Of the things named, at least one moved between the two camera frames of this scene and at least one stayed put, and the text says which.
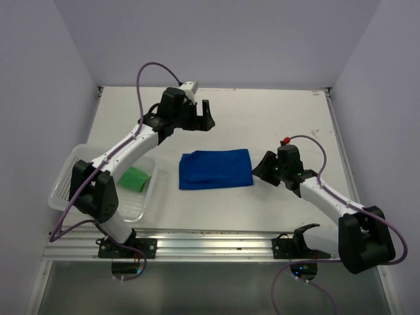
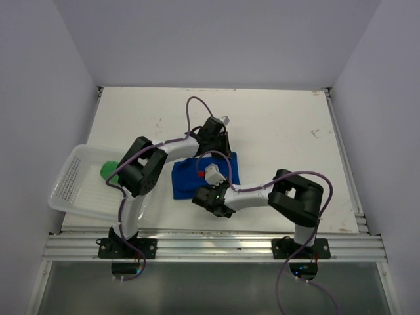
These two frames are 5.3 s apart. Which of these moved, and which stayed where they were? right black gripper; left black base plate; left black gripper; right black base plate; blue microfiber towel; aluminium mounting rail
Moved: right black gripper; left black gripper; blue microfiber towel
Stayed: aluminium mounting rail; right black base plate; left black base plate
